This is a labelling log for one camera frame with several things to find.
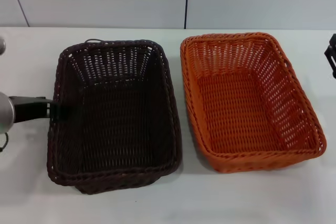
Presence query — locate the dark brown wicker basket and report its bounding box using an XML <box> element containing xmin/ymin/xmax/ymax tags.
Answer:
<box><xmin>52</xmin><ymin>39</ymin><xmax>182</xmax><ymax>180</ymax></box>
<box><xmin>47</xmin><ymin>39</ymin><xmax>183</xmax><ymax>195</ymax></box>

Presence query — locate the black cable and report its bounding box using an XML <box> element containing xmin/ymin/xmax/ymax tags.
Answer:
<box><xmin>0</xmin><ymin>131</ymin><xmax>10</xmax><ymax>154</ymax></box>

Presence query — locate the orange wicker basket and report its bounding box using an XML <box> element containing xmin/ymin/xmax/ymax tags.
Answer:
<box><xmin>180</xmin><ymin>32</ymin><xmax>328</xmax><ymax>174</ymax></box>

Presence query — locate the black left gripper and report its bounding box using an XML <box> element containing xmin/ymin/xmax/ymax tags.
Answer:
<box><xmin>9</xmin><ymin>95</ymin><xmax>73</xmax><ymax>125</ymax></box>

